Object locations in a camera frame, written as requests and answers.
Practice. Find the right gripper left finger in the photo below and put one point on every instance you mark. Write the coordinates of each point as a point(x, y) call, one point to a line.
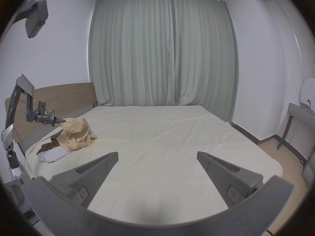
point(98, 171)

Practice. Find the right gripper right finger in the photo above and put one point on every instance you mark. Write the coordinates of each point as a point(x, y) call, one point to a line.
point(216, 171)

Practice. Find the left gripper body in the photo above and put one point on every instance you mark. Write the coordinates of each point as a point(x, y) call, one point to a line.
point(49, 120)

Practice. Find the khaki shorts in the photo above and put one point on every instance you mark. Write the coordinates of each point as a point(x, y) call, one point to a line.
point(78, 136)

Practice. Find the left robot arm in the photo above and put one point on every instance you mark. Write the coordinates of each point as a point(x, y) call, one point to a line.
point(29, 107)

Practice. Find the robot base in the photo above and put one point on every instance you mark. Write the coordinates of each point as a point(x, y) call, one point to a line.
point(17, 193)

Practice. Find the bed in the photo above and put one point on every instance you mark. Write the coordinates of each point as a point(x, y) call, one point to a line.
point(160, 131)

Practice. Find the brown garment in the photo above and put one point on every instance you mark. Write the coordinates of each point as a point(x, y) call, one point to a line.
point(49, 146)

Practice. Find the white garment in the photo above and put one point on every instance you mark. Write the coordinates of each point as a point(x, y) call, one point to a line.
point(55, 155)

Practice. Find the grey side table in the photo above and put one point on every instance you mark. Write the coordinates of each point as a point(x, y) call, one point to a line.
point(297, 112)

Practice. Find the pale green curtain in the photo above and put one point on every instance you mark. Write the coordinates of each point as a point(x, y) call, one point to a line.
point(147, 58)

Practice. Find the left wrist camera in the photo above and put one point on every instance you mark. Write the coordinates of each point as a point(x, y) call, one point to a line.
point(51, 112)

